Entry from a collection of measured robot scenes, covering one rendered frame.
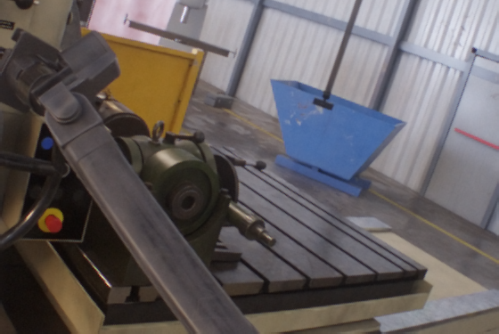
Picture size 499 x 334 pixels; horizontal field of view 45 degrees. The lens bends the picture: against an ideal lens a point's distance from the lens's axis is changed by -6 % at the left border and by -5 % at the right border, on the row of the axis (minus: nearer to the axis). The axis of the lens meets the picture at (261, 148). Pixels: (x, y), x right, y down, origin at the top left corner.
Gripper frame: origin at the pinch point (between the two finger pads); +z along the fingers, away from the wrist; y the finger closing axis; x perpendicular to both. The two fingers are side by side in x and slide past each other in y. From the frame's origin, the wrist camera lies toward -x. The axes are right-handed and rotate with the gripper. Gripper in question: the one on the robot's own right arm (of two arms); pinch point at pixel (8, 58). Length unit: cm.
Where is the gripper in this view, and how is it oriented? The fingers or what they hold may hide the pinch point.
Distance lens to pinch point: 97.6
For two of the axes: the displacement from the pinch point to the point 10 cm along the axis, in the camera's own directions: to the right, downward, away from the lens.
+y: 5.0, -8.7, -0.1
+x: -6.2, -3.5, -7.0
